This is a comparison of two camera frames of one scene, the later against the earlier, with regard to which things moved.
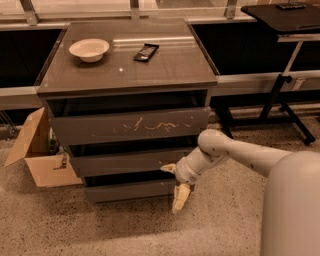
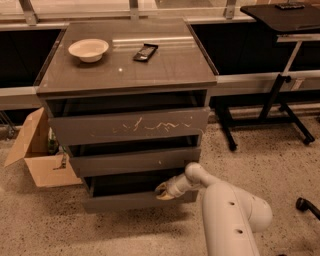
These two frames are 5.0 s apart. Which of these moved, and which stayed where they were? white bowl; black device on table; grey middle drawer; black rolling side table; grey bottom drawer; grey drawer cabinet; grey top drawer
Moved: grey bottom drawer
Stayed: grey top drawer; white bowl; black device on table; black rolling side table; grey drawer cabinet; grey middle drawer
